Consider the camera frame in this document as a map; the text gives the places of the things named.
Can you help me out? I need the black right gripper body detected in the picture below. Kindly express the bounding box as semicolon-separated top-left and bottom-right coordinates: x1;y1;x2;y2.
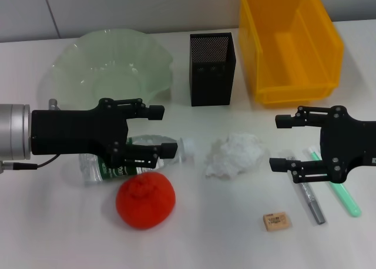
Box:
320;106;376;184

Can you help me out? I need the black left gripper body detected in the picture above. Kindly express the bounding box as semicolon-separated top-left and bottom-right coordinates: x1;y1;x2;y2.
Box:
31;97;130;167

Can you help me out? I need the white paper ball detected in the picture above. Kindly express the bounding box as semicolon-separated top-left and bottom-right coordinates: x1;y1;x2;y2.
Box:
204;131;265;180

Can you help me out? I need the clear green-label water bottle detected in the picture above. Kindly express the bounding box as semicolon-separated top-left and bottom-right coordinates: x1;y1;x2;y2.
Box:
78;134;197;187

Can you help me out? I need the mint green pen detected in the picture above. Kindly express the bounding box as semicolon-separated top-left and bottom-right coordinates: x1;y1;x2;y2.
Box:
307;145;362;218

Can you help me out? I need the orange toy fruit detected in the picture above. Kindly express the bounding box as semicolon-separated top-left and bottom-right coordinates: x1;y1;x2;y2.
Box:
116;170;177;230

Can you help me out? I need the silver glitter pen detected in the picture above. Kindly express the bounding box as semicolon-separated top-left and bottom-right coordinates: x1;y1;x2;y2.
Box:
278;150;327;225

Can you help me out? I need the beige eraser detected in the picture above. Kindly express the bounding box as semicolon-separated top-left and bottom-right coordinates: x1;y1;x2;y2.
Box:
262;211;289;231

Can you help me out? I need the green glass fruit plate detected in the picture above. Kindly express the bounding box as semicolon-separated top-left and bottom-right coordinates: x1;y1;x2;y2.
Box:
43;29;174;115

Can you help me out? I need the black mesh pen holder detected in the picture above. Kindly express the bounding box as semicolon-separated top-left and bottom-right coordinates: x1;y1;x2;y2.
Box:
189;32;237;107

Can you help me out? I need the yellow plastic bin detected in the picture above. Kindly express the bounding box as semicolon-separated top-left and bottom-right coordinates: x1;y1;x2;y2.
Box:
237;0;345;109

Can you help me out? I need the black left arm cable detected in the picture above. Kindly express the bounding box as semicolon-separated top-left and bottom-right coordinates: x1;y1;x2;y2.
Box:
0;154;59;172

